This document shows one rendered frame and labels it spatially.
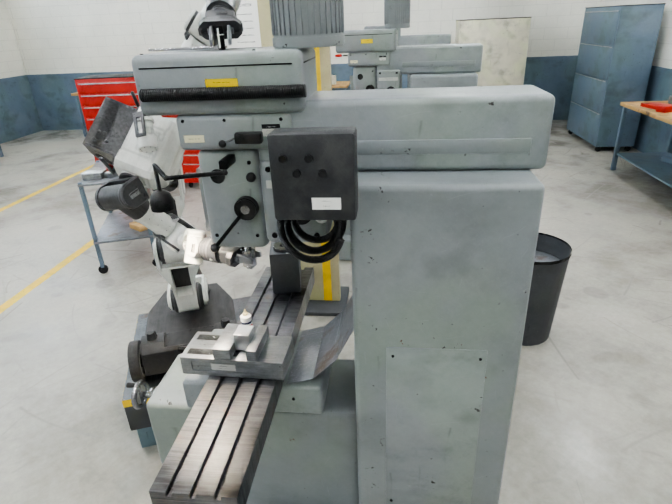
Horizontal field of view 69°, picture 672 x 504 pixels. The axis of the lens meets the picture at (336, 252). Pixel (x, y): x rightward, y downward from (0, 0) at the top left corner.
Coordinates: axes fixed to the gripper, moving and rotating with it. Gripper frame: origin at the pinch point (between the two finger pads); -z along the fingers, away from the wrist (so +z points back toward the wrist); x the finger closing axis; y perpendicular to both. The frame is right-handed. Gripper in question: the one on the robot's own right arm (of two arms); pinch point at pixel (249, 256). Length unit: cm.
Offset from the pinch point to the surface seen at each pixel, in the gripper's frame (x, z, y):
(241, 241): -9.0, -4.5, -10.0
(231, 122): -10.1, -7.1, -47.0
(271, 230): -7.6, -15.1, -14.8
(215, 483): -58, -25, 33
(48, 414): -2, 151, 125
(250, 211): -10.2, -10.2, -21.2
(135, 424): -6, 74, 100
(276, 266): 30.5, 9.5, 20.4
